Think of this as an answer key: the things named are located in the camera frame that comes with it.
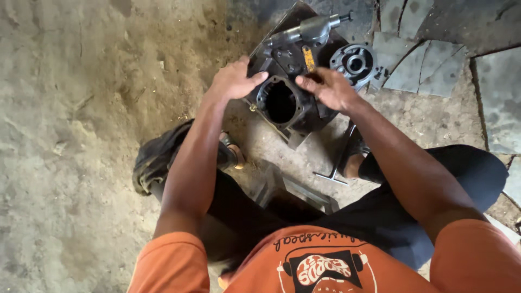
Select person's left hand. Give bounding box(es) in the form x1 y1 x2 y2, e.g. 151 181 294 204
208 56 269 105

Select person's right hand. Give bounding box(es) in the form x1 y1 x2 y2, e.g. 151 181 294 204
295 67 364 115

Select black cast gearbox housing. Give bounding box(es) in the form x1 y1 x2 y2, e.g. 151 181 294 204
243 41 347 140

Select round black flange cover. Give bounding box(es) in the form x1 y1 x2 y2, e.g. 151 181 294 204
329 43 379 91

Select grey metal shaft assembly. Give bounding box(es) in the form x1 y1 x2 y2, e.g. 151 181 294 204
266 12 353 49

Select black sandal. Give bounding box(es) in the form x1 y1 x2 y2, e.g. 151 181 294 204
217 132 246 171
338 126 372 180

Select low metal stool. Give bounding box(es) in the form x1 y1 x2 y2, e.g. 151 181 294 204
250 162 341 215

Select black trousers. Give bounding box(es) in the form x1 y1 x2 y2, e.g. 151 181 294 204
148 144 510 274

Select dark dirty rag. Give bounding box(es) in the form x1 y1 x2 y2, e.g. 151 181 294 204
132 119 196 197

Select orange printed T-shirt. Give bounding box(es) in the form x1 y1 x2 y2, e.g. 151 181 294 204
127 219 521 293

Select metal T-handle wrench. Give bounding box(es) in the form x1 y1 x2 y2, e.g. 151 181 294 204
313 121 358 186

